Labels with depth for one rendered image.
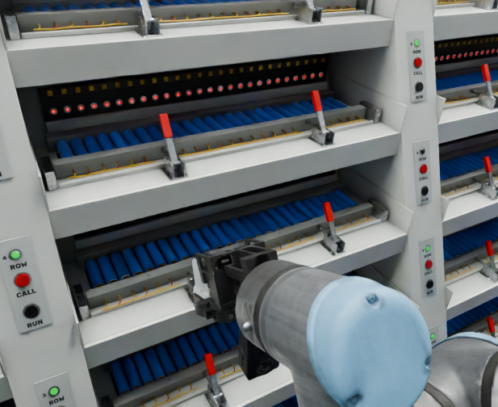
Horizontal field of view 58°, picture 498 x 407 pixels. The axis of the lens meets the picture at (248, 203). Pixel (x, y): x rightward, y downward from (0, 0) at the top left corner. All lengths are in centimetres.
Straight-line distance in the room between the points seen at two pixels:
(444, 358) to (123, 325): 43
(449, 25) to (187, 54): 53
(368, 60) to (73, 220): 60
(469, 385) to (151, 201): 44
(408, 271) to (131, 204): 56
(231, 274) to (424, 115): 55
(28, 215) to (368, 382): 45
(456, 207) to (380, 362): 74
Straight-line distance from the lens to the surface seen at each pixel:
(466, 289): 113
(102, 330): 69
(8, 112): 61
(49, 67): 63
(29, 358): 68
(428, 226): 96
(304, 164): 75
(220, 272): 51
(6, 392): 71
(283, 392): 86
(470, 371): 47
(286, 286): 38
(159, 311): 70
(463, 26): 101
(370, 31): 84
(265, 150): 74
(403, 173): 89
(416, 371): 36
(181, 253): 77
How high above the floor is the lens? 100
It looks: 13 degrees down
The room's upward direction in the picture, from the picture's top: 8 degrees counter-clockwise
